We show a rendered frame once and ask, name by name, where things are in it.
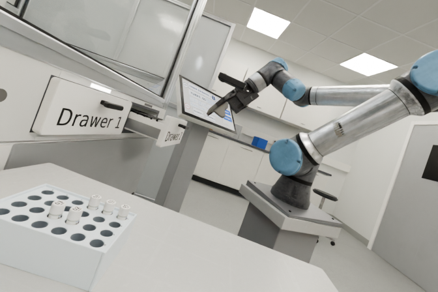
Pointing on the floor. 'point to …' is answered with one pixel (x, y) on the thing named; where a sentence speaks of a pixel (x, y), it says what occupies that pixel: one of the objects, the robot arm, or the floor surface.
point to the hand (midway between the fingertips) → (208, 111)
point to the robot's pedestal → (280, 228)
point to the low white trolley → (165, 249)
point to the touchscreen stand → (181, 167)
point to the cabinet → (85, 158)
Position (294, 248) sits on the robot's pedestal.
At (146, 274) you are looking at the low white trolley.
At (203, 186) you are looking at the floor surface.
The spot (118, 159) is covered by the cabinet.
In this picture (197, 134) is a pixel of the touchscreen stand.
